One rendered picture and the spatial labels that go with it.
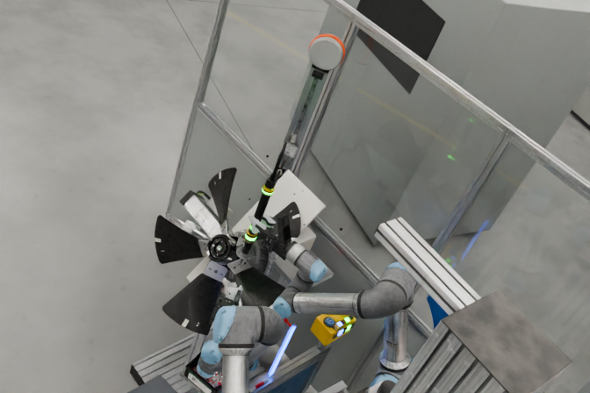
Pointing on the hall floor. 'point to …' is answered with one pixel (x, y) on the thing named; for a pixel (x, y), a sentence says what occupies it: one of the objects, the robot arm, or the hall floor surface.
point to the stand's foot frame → (147, 369)
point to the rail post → (311, 375)
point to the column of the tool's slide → (307, 108)
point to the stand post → (196, 346)
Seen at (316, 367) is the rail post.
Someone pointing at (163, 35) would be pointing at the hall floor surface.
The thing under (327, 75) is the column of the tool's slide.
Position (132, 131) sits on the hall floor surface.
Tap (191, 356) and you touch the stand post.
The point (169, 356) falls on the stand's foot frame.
